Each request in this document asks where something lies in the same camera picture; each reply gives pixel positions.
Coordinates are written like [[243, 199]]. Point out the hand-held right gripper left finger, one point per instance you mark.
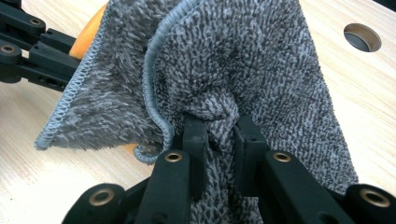
[[174, 186]]

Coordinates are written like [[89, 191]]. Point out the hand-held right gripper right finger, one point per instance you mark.
[[280, 186]]

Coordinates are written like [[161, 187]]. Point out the orange plush toy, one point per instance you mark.
[[88, 34]]

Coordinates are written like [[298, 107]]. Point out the grey towel cloth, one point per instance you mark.
[[233, 62]]

